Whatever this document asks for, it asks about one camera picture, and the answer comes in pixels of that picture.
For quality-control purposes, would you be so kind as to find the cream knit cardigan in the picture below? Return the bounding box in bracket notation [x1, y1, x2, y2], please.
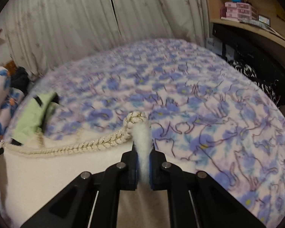
[0, 111, 198, 228]

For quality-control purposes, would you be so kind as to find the pile of dark clothes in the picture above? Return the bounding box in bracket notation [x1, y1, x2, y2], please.
[3, 60, 30, 95]

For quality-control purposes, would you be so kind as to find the folded blue flower blanket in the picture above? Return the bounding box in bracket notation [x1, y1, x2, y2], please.
[0, 66, 24, 142]

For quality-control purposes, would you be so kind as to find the green and black garment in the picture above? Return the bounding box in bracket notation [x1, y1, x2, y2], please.
[11, 92, 59, 146]

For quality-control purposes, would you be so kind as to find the purple floral fleece blanket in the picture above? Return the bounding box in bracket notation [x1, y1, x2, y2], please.
[4, 37, 285, 227]

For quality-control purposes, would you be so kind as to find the grey patterned curtain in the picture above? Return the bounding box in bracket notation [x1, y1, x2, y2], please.
[0, 0, 209, 76]

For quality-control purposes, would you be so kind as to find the black white patterned fabric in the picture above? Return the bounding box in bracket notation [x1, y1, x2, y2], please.
[228, 51, 285, 107]

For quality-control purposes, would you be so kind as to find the pink drawer organizer box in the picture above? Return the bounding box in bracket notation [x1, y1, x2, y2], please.
[221, 2, 258, 20]

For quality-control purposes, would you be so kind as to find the wooden shelf desk unit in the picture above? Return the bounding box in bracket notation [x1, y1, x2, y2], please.
[207, 0, 285, 48]

